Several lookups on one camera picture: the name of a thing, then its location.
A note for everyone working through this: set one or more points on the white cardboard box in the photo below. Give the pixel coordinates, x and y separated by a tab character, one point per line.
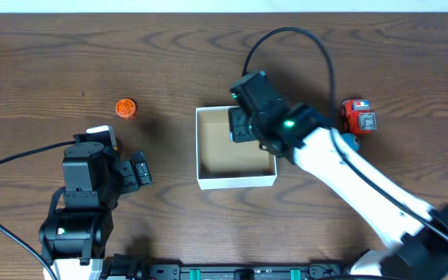
222	163

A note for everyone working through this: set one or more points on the orange round ridged toy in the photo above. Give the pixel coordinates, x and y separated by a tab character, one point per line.
126	108

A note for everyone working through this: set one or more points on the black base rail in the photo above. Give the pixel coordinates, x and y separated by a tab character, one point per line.
224	272

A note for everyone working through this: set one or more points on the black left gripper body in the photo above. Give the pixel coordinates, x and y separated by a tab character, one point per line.
129	176

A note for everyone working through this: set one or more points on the blue ball with eye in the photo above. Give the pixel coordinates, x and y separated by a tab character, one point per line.
352	141

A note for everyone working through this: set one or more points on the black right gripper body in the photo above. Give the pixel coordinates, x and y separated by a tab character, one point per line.
238	125

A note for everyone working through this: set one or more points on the red toy truck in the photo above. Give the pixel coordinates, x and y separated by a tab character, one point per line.
358	118

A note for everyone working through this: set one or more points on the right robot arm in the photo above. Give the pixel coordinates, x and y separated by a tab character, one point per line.
415	234

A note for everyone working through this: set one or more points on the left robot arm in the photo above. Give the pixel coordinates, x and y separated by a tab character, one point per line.
79	221

